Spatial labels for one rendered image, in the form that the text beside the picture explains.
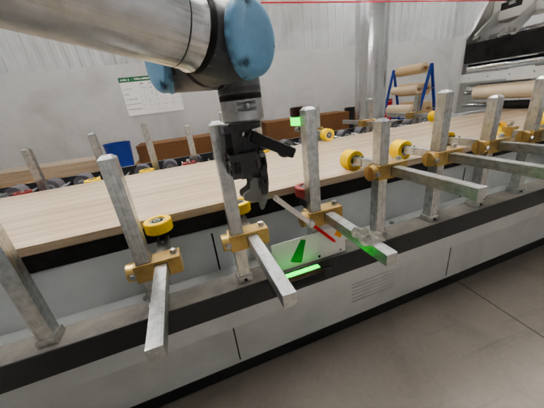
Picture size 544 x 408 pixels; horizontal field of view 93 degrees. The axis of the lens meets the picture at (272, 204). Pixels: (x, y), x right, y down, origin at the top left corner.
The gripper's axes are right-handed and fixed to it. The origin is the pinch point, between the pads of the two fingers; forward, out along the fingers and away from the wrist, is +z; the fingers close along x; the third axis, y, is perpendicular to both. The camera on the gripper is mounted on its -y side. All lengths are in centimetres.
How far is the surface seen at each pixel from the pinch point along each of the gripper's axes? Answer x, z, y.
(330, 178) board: -24.6, 6.5, -34.5
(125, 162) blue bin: -566, 66, 138
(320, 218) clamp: -5.6, 11.8, -19.0
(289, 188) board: -24.6, 6.6, -17.1
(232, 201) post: -6.4, 0.0, 6.8
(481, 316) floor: -7, 96, -114
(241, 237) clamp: -5.6, 10.8, 6.3
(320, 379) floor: -13, 96, -19
